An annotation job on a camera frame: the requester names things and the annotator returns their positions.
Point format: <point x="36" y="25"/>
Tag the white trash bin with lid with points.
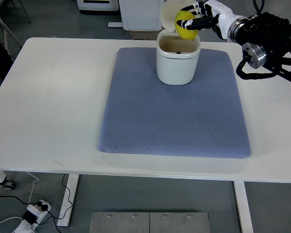
<point x="176" y="54"/>

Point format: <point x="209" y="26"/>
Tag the white cabinet in background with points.
<point x="139" y="15"/>

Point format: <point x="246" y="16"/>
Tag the yellow lemon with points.
<point x="184" y="33"/>

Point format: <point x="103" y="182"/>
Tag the blue quilted mat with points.
<point x="203" y="118"/>

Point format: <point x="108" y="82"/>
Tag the cardboard box behind table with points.
<point x="143" y="35"/>

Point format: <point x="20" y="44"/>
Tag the white table frame legs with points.
<point x="73" y="199"/>

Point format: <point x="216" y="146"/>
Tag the caster wheel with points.
<point x="9" y="185"/>

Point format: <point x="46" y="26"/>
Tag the white power strip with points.
<point x="33" y="217"/>

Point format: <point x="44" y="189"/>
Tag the grey metal floor plate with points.
<point x="149" y="222"/>

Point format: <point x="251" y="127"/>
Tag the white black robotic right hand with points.
<point x="211" y="14"/>

